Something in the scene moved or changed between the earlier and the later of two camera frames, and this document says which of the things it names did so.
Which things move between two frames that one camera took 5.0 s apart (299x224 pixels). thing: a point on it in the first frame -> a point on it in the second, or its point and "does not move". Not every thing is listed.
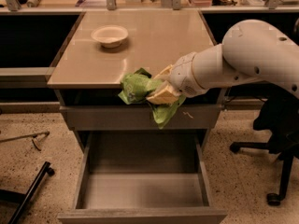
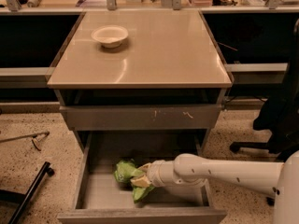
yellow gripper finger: [164, 74] -> [145, 167]
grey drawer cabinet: [105, 47] does not move
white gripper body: [183, 76] -> [153, 173]
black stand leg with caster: [21, 199] does not move
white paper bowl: [110, 36] does not move
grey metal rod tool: [34, 136] does not move
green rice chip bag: [137, 86] -> [124, 172]
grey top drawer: [100, 118] does not move
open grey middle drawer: [143, 177] does not move
